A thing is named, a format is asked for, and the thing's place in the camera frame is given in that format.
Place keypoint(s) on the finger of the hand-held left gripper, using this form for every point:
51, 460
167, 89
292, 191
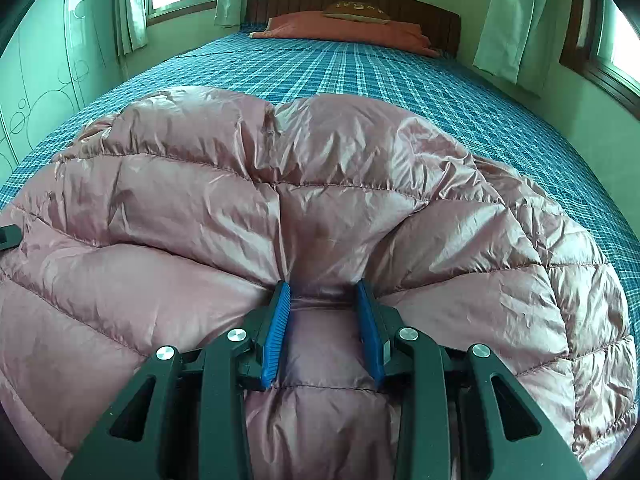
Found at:
9, 238

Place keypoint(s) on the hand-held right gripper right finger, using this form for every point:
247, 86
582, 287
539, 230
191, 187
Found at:
369, 332

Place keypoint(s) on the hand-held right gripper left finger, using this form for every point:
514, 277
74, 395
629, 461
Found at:
276, 332

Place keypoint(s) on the pink quilted down jacket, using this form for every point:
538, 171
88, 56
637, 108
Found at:
175, 220

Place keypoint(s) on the green glass wardrobe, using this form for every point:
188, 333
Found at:
50, 70

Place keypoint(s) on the bed with blue plaid sheet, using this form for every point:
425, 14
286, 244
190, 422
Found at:
375, 85

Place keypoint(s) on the orange pillow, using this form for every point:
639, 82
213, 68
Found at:
350, 32

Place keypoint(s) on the small brown cushion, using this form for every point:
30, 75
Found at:
356, 11

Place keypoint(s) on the dark wooden headboard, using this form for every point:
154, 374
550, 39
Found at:
300, 0

